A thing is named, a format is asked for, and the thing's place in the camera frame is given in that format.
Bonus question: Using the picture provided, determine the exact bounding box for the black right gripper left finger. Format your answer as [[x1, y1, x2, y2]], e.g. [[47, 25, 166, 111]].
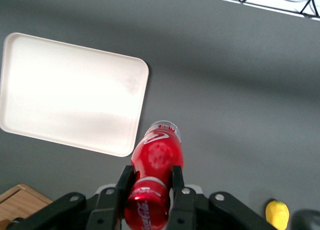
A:
[[6, 164, 137, 230]]

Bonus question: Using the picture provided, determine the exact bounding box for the yellow lemon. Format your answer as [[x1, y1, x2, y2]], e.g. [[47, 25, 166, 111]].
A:
[[265, 199, 290, 230]]

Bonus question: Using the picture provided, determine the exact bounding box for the cream rectangular plastic tray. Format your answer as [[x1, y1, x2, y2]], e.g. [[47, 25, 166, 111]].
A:
[[0, 32, 150, 157]]

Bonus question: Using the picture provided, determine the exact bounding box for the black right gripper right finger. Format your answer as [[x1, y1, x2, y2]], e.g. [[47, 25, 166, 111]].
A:
[[166, 164, 278, 230]]

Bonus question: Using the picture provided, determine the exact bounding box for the wooden two-drawer cabinet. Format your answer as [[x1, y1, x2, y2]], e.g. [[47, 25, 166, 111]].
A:
[[0, 183, 54, 225]]

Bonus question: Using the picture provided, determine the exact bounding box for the red coke bottle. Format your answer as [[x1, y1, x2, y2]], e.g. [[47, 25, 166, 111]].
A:
[[123, 120, 185, 230]]

